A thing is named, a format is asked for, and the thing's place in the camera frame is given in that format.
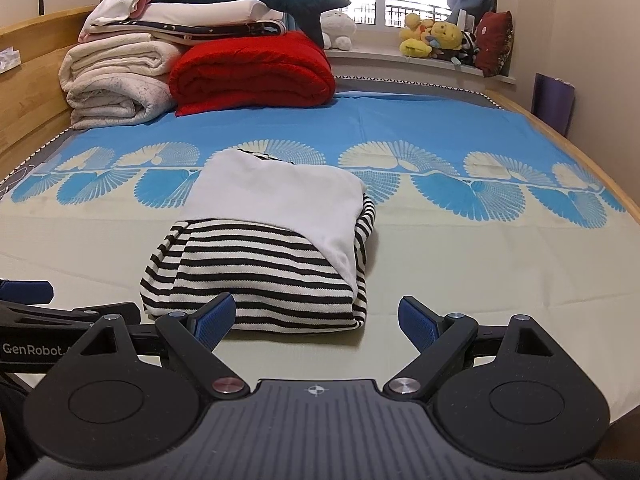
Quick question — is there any white and pink cloth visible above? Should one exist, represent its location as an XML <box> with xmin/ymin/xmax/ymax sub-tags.
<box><xmin>80</xmin><ymin>0</ymin><xmax>162</xmax><ymax>36</ymax></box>

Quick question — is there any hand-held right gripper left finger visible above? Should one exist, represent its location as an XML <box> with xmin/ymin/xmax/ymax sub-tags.
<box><xmin>47</xmin><ymin>294</ymin><xmax>252</xmax><ymax>401</ymax></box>

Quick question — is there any wooden bed frame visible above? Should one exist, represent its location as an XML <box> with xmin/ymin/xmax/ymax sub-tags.
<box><xmin>484</xmin><ymin>89</ymin><xmax>640</xmax><ymax>206</ymax></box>

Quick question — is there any yellow plush toy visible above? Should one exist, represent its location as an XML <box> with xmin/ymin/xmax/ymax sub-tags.
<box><xmin>430</xmin><ymin>21</ymin><xmax>463</xmax><ymax>52</ymax></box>
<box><xmin>399</xmin><ymin>12</ymin><xmax>433</xmax><ymax>58</ymax></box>

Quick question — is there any black white striped hooded sweater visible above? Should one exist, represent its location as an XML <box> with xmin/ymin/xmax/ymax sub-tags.
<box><xmin>139</xmin><ymin>147</ymin><xmax>377</xmax><ymax>333</ymax></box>

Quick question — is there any purple board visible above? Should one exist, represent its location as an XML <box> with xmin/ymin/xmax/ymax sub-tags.
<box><xmin>532</xmin><ymin>72</ymin><xmax>576</xmax><ymax>137</ymax></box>

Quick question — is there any red folded blanket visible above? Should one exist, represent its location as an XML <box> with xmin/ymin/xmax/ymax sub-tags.
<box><xmin>169</xmin><ymin>31</ymin><xmax>337</xmax><ymax>117</ymax></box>

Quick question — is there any white windowsill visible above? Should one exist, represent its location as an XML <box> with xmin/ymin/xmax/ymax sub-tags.
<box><xmin>325</xmin><ymin>47</ymin><xmax>516</xmax><ymax>86</ymax></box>

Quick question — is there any wooden headboard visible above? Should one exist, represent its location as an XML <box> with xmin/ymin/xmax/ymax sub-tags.
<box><xmin>0</xmin><ymin>5</ymin><xmax>101</xmax><ymax>178</ymax></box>

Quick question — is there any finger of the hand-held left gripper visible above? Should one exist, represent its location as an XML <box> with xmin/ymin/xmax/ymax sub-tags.
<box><xmin>0</xmin><ymin>301</ymin><xmax>142</xmax><ymax>333</ymax></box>
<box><xmin>0</xmin><ymin>280</ymin><xmax>55</xmax><ymax>306</ymax></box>

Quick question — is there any blue patterned bed mat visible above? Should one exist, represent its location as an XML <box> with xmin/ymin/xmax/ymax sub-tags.
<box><xmin>0</xmin><ymin>85</ymin><xmax>628</xmax><ymax>426</ymax></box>

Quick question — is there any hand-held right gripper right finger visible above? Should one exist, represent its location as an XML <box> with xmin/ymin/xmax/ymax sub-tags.
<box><xmin>382</xmin><ymin>296</ymin><xmax>592</xmax><ymax>402</ymax></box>

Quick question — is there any tissue box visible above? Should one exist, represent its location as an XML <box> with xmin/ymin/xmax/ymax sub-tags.
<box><xmin>0</xmin><ymin>47</ymin><xmax>22</xmax><ymax>75</ymax></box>

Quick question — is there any speckled white folded quilt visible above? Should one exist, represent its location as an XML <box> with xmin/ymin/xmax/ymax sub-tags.
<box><xmin>66</xmin><ymin>71</ymin><xmax>178</xmax><ymax>131</ymax></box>

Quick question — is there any black white striped plush toy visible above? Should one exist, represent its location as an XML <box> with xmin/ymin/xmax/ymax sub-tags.
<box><xmin>452</xmin><ymin>31</ymin><xmax>478</xmax><ymax>66</ymax></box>

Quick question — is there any dark red cushion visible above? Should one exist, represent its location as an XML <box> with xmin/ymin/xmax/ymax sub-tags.
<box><xmin>474</xmin><ymin>10</ymin><xmax>514</xmax><ymax>77</ymax></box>

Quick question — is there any cream folded blanket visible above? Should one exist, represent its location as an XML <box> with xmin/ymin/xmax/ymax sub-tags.
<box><xmin>59</xmin><ymin>40</ymin><xmax>185</xmax><ymax>92</ymax></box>

